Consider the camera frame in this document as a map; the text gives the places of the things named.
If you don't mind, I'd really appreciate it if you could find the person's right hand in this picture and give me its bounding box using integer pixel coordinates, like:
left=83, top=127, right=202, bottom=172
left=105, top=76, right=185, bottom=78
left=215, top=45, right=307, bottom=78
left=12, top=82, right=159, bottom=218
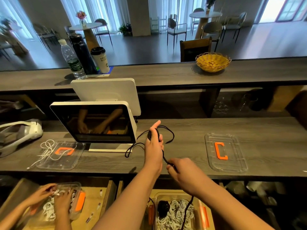
left=166, top=157, right=212, bottom=197

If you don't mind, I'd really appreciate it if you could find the person's left hand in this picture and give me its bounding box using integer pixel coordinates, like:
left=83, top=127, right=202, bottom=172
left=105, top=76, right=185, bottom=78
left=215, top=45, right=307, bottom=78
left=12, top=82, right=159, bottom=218
left=144, top=120, right=166, bottom=176

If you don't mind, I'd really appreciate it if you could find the bundle of black cables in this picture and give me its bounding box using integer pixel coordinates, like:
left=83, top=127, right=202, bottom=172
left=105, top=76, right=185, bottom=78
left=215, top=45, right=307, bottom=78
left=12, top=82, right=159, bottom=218
left=125, top=124, right=195, bottom=230

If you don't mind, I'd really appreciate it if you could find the black cable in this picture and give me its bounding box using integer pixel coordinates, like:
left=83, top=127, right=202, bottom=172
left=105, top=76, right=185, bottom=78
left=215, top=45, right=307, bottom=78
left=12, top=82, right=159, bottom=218
left=157, top=200, right=172, bottom=215

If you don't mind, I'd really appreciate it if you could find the clear container drawer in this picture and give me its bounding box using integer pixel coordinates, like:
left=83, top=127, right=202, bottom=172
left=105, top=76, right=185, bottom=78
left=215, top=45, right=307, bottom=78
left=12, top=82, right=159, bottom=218
left=148, top=191, right=211, bottom=230
left=29, top=182, right=87, bottom=224

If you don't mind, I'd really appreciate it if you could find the clear lid orange handle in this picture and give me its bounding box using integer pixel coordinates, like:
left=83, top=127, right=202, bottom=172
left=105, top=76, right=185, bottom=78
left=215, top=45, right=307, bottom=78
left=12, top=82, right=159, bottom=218
left=205, top=133, right=248, bottom=173
left=37, top=140, right=86, bottom=171

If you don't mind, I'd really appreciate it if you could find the pile of cables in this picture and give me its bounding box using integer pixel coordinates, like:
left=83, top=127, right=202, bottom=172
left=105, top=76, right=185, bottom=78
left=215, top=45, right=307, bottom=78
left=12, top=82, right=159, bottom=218
left=27, top=139, right=57, bottom=170

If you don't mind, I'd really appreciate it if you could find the person's right forearm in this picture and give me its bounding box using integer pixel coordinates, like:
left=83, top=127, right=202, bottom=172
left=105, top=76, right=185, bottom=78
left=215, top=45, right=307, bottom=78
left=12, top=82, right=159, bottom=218
left=197, top=182, right=275, bottom=230

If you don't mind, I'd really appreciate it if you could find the person's left forearm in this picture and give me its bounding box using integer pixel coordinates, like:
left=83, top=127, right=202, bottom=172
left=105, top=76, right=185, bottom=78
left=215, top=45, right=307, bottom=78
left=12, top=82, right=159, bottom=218
left=93, top=167, right=162, bottom=230

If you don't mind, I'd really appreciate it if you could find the wooden drawer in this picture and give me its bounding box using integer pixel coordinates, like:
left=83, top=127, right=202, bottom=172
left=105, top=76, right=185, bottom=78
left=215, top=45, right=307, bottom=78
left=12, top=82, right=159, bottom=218
left=115, top=180, right=216, bottom=230
left=0, top=177, right=118, bottom=230

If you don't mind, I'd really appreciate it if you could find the pile of white containers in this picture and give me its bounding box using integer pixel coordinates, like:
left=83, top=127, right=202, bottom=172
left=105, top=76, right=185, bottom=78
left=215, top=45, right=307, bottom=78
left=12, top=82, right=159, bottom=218
left=225, top=180, right=280, bottom=209

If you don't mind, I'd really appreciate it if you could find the white touchscreen monitor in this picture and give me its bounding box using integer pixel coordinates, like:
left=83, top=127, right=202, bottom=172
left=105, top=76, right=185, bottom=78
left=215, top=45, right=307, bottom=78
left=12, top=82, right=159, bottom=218
left=50, top=101, right=138, bottom=152

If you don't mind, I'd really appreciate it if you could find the white customer display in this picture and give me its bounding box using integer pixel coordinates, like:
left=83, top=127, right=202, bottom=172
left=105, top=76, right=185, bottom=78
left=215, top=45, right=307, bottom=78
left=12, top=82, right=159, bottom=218
left=71, top=78, right=142, bottom=117

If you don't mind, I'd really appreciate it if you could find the grey wooden bar counter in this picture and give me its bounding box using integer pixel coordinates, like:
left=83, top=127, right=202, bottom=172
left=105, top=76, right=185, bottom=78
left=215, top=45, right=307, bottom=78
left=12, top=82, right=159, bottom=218
left=0, top=57, right=307, bottom=91

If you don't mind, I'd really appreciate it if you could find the blue white notebook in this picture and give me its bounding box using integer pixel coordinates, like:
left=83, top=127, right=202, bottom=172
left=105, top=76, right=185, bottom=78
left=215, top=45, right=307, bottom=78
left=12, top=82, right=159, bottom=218
left=86, top=66, right=114, bottom=76

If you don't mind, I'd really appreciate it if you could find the white paper coffee cup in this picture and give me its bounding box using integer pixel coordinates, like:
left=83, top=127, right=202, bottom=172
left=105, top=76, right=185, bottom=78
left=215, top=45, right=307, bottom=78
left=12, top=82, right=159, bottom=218
left=91, top=46, right=110, bottom=74

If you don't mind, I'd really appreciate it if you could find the yellow woven basket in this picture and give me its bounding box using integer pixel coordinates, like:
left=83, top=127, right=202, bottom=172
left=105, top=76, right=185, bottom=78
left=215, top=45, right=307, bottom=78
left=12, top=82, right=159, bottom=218
left=195, top=52, right=232, bottom=73

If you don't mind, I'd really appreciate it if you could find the brown wooden chair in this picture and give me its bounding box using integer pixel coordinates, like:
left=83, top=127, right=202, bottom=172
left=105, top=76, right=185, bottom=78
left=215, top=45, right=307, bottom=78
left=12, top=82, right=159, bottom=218
left=180, top=37, right=213, bottom=63

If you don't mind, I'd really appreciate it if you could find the black thermos bottle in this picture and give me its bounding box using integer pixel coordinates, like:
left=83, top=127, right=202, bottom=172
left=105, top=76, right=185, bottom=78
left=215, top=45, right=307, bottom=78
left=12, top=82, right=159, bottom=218
left=69, top=33, right=98, bottom=75

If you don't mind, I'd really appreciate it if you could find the clear plastic water bottle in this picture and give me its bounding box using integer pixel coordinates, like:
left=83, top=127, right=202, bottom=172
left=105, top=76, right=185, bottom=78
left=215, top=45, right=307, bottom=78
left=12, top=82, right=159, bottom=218
left=59, top=39, right=86, bottom=80

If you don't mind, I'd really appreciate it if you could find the white headset device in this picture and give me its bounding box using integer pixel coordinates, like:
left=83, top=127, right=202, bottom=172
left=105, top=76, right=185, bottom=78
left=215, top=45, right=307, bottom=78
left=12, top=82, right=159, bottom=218
left=0, top=119, right=44, bottom=157

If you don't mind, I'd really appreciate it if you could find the flat cardboard sheet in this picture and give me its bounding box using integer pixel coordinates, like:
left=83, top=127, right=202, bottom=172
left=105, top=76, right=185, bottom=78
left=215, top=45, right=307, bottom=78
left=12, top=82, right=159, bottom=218
left=269, top=85, right=305, bottom=112

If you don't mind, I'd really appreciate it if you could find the black metal chair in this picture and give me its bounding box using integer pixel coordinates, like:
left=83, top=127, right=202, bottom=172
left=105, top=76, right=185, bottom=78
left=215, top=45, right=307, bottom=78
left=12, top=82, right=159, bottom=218
left=201, top=21, right=224, bottom=52
left=167, top=18, right=188, bottom=48
left=93, top=18, right=114, bottom=46

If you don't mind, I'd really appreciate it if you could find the green potted plant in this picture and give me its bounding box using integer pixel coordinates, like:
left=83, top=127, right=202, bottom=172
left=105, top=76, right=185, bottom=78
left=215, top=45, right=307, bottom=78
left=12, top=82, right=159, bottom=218
left=118, top=24, right=132, bottom=36

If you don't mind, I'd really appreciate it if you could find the round wooden table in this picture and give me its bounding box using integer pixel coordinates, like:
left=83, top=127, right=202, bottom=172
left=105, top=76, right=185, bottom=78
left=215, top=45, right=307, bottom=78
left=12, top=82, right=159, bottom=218
left=189, top=11, right=223, bottom=39
left=69, top=22, right=103, bottom=51

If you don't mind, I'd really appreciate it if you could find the pink flower vase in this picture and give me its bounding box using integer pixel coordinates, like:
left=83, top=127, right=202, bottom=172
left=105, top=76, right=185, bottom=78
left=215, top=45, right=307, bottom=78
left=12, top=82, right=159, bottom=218
left=77, top=10, right=88, bottom=28

